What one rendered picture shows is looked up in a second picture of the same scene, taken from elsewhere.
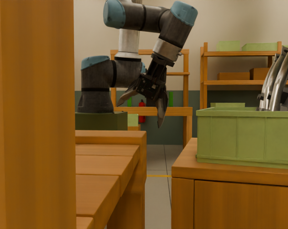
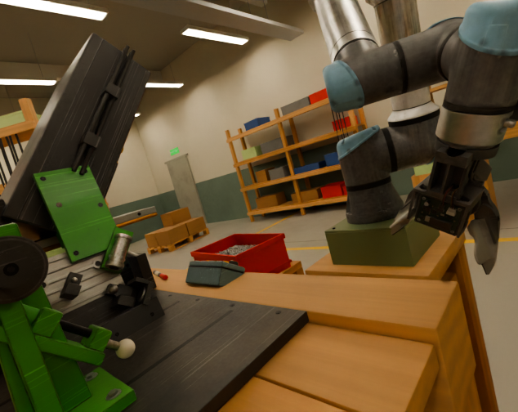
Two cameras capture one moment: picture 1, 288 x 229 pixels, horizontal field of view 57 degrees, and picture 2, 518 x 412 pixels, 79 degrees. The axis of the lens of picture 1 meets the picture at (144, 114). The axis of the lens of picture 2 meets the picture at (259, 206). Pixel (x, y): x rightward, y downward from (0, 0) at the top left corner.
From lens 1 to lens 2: 0.33 m
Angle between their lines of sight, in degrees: 39
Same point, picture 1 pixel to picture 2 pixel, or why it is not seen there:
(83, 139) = (332, 319)
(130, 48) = (411, 101)
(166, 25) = (456, 75)
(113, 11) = (336, 87)
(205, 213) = not seen: outside the picture
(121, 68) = (402, 140)
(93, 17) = not seen: hidden behind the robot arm
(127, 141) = (408, 333)
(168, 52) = (472, 134)
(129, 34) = not seen: hidden behind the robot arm
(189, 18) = not seen: outside the picture
